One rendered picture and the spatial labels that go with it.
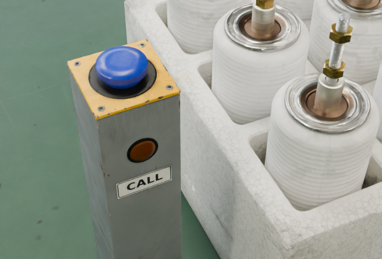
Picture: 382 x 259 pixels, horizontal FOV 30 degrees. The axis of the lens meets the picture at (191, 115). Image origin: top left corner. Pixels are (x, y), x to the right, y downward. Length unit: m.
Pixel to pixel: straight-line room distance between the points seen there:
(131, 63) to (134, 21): 0.30
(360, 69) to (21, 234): 0.43
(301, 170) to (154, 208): 0.14
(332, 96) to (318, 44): 0.16
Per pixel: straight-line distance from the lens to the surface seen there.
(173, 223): 0.67
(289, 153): 0.64
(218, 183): 0.74
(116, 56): 0.56
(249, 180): 0.66
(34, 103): 1.01
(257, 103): 0.72
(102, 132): 0.55
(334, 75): 0.61
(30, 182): 0.91
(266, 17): 0.69
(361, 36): 0.74
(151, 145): 0.57
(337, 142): 0.61
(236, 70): 0.69
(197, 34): 0.80
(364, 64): 0.77
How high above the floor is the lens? 0.69
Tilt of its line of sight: 45 degrees down
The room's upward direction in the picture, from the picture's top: straight up
